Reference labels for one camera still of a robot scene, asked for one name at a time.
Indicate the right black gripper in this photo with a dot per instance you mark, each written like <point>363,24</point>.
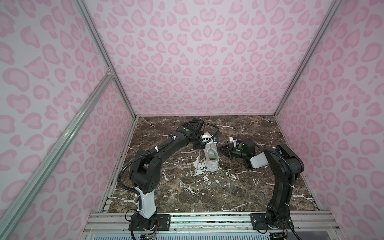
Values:
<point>224,148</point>

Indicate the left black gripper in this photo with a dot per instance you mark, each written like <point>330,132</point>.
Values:
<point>200,146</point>

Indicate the white sneaker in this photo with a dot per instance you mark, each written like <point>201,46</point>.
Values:
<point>212,157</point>

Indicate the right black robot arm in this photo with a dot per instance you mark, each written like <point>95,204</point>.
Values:
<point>286,167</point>

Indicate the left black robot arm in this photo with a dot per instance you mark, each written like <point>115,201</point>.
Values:
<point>142,174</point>

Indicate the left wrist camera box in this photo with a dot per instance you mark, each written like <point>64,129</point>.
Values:
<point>208,138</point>

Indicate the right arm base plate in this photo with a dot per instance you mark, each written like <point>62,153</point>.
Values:
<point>261,221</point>

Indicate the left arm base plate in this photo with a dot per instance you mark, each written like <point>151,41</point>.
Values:
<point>159,222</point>

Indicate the front aluminium rail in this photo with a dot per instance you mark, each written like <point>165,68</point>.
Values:
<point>309,225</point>

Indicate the right corner aluminium post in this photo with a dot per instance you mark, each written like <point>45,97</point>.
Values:
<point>329,17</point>

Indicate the corner aluminium post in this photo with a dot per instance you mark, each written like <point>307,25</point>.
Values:
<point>329,17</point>
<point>90,25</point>

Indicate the left corner aluminium post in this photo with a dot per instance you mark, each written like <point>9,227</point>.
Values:
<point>90,25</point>

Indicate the diagonal aluminium frame beam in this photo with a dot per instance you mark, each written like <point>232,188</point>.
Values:
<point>19,207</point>

